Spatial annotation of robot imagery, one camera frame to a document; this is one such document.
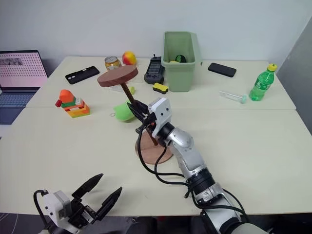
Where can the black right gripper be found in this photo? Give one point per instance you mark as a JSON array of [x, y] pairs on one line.
[[148, 120]]

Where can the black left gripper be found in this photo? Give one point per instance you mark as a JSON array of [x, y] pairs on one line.
[[81, 214]]

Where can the brown wooden pole with disc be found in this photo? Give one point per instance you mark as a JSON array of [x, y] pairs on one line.
[[117, 75]]

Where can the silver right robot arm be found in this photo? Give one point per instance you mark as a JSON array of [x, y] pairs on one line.
[[190, 156]]

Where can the round wooden base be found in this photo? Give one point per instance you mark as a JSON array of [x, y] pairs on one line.
[[148, 154]]

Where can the green and black round item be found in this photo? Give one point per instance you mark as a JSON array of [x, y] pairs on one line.
[[181, 58]]

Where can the green plush toy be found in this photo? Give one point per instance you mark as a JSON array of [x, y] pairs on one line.
[[123, 113]]

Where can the small yellow-green piece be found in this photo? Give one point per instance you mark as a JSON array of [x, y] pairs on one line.
[[132, 90]]

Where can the yellow and black sponge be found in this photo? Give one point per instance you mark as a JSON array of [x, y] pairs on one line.
[[160, 88]]

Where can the black handheld controller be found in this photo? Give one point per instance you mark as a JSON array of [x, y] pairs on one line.
[[154, 70]]

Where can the red and yellow fruit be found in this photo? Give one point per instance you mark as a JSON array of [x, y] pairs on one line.
[[128, 58]]

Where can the gold-lidded can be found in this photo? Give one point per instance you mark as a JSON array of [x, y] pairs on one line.
[[112, 64]]

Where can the green plastic bin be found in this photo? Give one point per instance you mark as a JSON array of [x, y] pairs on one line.
[[180, 75]]

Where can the yellow item in bin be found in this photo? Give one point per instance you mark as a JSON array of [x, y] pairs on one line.
[[173, 62]]

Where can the colourful toy block stack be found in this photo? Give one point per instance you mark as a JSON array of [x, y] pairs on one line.
[[73, 104]]

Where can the plain black phone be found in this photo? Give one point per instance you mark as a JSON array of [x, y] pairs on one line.
[[222, 70]]

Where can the clear tube with green cap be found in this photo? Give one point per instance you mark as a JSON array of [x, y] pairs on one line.
[[231, 96]]

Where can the green plastic soda bottle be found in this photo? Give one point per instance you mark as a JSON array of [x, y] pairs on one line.
[[262, 85]]

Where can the open laptop computer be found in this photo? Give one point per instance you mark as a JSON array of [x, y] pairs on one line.
[[17, 80]]

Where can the grey partition panel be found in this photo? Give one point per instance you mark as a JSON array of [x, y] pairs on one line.
[[296, 80]]

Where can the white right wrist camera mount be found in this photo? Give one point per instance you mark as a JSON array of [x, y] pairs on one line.
[[162, 112]]

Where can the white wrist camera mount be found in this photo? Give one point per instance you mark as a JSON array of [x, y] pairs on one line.
[[57, 207], [162, 112]]

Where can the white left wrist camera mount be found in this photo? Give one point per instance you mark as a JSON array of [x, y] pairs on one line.
[[57, 207]]

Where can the black phone with camera lenses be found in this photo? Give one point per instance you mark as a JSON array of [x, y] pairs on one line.
[[82, 74]]

